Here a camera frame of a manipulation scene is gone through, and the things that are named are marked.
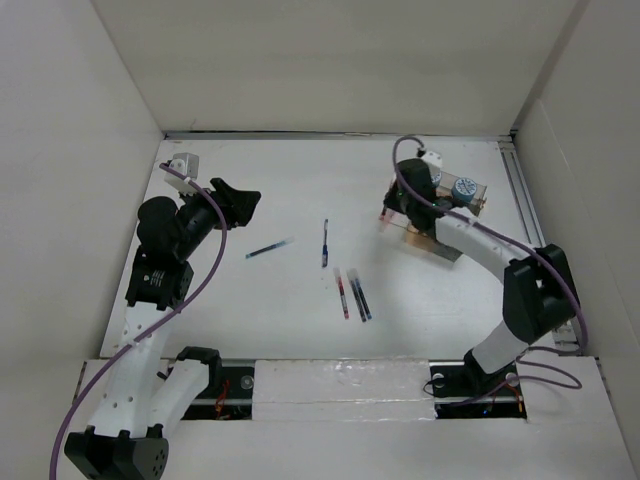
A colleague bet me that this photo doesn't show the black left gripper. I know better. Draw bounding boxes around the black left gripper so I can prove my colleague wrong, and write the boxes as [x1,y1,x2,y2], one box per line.
[174,178,258,260]

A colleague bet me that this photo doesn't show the blue ballpoint pen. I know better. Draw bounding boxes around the blue ballpoint pen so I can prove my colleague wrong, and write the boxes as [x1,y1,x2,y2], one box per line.
[321,218,329,269]

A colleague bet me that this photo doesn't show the dark blue gel pen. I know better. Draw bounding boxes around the dark blue gel pen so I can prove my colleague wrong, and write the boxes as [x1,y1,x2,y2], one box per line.
[347,268,372,322]

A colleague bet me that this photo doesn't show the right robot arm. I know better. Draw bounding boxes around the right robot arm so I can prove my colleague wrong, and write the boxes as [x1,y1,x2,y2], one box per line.
[209,158,580,396]

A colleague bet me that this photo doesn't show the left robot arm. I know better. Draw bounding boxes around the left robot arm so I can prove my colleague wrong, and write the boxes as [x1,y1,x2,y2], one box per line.
[62,178,261,479]

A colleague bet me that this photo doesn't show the clear acrylic desk organizer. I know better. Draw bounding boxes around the clear acrylic desk organizer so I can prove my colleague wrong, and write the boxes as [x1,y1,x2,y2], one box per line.
[377,167,489,264]

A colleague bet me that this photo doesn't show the teal blue pen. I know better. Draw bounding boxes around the teal blue pen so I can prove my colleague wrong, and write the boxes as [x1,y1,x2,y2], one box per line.
[245,237,294,259]

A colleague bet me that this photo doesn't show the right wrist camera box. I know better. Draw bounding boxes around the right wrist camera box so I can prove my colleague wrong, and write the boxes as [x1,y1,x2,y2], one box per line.
[419,150,443,172]

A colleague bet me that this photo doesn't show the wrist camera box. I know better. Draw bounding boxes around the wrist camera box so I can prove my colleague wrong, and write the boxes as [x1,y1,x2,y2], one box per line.
[419,150,443,172]
[168,152,200,178]

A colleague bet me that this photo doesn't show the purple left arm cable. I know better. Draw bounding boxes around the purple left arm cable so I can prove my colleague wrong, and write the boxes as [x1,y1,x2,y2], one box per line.
[49,162,229,480]

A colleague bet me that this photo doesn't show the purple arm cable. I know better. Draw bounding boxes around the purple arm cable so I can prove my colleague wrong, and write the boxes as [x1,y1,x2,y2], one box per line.
[49,162,229,480]
[392,135,590,401]

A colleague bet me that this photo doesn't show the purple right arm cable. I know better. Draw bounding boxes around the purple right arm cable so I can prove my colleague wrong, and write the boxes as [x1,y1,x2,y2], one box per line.
[392,135,590,401]

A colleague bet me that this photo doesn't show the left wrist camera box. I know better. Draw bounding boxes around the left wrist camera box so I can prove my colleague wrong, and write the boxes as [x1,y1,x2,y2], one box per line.
[168,152,200,178]

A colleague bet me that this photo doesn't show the aluminium rail back edge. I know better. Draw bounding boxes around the aluminium rail back edge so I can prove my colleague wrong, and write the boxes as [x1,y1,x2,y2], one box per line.
[163,130,512,142]

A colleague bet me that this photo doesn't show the aluminium rail right side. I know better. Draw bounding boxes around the aluminium rail right side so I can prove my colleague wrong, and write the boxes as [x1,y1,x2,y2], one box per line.
[498,137,581,355]

